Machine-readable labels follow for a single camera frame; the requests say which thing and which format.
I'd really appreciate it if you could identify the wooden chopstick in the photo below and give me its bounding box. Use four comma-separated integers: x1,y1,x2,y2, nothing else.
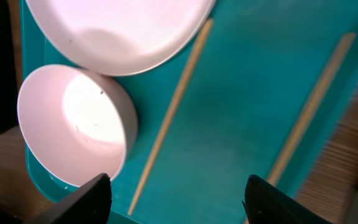
127,19,214,216
267,32,357,186

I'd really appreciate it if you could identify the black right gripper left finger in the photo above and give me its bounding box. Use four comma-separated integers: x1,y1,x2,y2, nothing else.
25,174,112,224

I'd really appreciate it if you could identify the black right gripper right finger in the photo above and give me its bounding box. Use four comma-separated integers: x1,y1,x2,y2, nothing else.
242,174,331,224

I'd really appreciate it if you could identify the large white plate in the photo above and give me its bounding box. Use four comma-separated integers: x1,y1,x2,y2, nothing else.
26,0,215,76

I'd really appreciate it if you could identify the pink bowl with rice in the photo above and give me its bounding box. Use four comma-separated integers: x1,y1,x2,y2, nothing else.
17,64,138,187

